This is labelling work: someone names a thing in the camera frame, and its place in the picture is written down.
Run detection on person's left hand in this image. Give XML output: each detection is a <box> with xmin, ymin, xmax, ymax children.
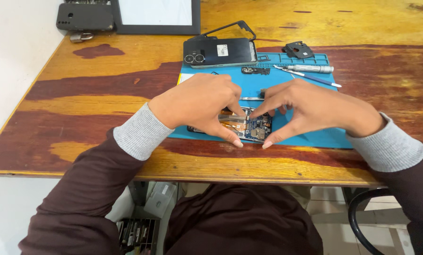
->
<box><xmin>148</xmin><ymin>73</ymin><xmax>247</xmax><ymax>148</ymax></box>

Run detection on person's right hand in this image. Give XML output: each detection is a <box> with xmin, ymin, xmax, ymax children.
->
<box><xmin>249</xmin><ymin>78</ymin><xmax>386</xmax><ymax>149</ymax></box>

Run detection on smartphone with circuit board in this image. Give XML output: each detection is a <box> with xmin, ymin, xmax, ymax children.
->
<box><xmin>187</xmin><ymin>106</ymin><xmax>273</xmax><ymax>144</ymax></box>

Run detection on blue silicone repair mat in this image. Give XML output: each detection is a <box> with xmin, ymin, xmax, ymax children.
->
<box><xmin>168</xmin><ymin>52</ymin><xmax>354</xmax><ymax>149</ymax></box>

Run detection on yellow edged card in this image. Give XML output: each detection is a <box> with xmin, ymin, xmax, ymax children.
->
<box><xmin>177</xmin><ymin>73</ymin><xmax>198</xmax><ymax>85</ymax></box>

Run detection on silver precision screwdriver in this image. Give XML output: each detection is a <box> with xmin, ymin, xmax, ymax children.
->
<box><xmin>273</xmin><ymin>64</ymin><xmax>334</xmax><ymax>74</ymax></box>

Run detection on black phone back cover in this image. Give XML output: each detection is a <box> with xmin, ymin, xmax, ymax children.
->
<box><xmin>183</xmin><ymin>38</ymin><xmax>258</xmax><ymax>68</ymax></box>

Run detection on black plastic shield piece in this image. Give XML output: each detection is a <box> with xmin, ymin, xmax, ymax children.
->
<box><xmin>282</xmin><ymin>41</ymin><xmax>315</xmax><ymax>59</ymax></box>

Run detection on black framed tablet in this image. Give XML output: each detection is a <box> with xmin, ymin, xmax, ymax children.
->
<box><xmin>110</xmin><ymin>0</ymin><xmax>201</xmax><ymax>35</ymax></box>

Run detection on clear plastic box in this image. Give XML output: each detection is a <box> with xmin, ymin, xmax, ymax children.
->
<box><xmin>144</xmin><ymin>182</ymin><xmax>178</xmax><ymax>219</ymax></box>

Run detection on person's brown sweater torso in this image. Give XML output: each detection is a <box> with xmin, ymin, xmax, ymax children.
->
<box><xmin>163</xmin><ymin>183</ymin><xmax>324</xmax><ymax>255</ymax></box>

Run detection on silver padlock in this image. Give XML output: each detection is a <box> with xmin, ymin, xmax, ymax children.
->
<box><xmin>69</xmin><ymin>32</ymin><xmax>94</xmax><ymax>43</ymax></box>

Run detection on black phone case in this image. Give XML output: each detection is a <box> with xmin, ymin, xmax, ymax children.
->
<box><xmin>56</xmin><ymin>3</ymin><xmax>114</xmax><ymax>32</ymax></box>

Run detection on rack of small tools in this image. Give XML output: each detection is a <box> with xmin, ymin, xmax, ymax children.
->
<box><xmin>117</xmin><ymin>218</ymin><xmax>161</xmax><ymax>255</ymax></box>

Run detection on tray of metal parts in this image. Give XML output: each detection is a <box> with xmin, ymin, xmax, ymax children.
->
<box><xmin>64</xmin><ymin>0</ymin><xmax>111</xmax><ymax>5</ymax></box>

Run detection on blue handled tweezers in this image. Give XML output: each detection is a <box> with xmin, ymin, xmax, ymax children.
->
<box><xmin>273</xmin><ymin>66</ymin><xmax>342</xmax><ymax>88</ymax></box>

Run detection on small black camera module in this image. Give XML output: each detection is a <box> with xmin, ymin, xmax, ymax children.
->
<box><xmin>241</xmin><ymin>67</ymin><xmax>271</xmax><ymax>76</ymax></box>

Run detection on black plastic phone frame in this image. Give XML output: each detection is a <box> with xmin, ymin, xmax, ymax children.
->
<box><xmin>188</xmin><ymin>20</ymin><xmax>257</xmax><ymax>42</ymax></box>

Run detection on black chair frame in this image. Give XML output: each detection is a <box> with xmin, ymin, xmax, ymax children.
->
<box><xmin>348</xmin><ymin>188</ymin><xmax>400</xmax><ymax>255</ymax></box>

